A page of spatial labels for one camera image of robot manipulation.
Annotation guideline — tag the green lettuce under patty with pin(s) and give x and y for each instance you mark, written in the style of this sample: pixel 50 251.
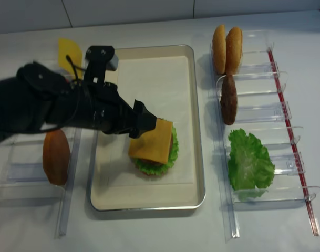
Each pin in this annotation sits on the green lettuce under patty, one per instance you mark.
pixel 173 153

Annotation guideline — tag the brown meat patty on stack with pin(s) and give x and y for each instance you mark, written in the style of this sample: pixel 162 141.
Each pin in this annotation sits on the brown meat patty on stack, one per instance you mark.
pixel 155 149

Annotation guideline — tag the brown meat patty in rack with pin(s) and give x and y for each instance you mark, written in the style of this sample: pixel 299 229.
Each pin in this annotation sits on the brown meat patty in rack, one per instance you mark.
pixel 229 100

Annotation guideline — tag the clear acrylic left rack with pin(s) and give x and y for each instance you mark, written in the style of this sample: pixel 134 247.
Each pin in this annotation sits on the clear acrylic left rack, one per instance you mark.
pixel 23 182

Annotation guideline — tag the clear acrylic right rack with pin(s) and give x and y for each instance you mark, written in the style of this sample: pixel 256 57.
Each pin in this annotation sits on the clear acrylic right rack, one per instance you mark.
pixel 263 112

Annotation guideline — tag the white paper tray liner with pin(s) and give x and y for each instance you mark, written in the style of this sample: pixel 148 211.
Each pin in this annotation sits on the white paper tray liner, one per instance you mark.
pixel 163 85

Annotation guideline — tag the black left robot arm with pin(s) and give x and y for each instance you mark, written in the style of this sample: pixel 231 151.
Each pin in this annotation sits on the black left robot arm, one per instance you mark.
pixel 38 100

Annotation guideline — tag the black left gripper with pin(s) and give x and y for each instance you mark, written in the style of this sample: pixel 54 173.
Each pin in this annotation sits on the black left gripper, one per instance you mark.
pixel 101 108

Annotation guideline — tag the cream metal tray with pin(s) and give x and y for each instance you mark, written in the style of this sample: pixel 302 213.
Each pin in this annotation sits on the cream metal tray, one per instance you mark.
pixel 106 198

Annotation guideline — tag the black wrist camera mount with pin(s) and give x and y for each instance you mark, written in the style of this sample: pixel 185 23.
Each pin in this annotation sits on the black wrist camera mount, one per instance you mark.
pixel 99 59

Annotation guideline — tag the tan bun half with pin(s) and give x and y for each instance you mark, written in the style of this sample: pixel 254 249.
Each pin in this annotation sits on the tan bun half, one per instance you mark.
pixel 233 50
pixel 219 49

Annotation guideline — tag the green lettuce leaf in rack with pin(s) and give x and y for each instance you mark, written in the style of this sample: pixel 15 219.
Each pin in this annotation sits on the green lettuce leaf in rack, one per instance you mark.
pixel 250 165

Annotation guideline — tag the tan bun half rear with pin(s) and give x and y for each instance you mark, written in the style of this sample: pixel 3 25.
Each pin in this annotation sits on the tan bun half rear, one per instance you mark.
pixel 219 49

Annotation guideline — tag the orange-brown bun half left rack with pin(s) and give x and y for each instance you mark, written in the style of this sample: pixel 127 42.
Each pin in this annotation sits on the orange-brown bun half left rack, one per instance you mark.
pixel 56 156

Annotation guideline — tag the tan bun half front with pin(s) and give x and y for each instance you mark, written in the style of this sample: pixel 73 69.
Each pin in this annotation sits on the tan bun half front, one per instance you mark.
pixel 233 50

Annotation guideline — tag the yellow cheese slice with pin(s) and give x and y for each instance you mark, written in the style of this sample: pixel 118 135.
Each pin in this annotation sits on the yellow cheese slice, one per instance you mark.
pixel 68 47
pixel 162 128

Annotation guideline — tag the clear acrylic rack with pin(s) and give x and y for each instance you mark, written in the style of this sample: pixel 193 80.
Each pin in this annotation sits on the clear acrylic rack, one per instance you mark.
pixel 263 112
pixel 23 182

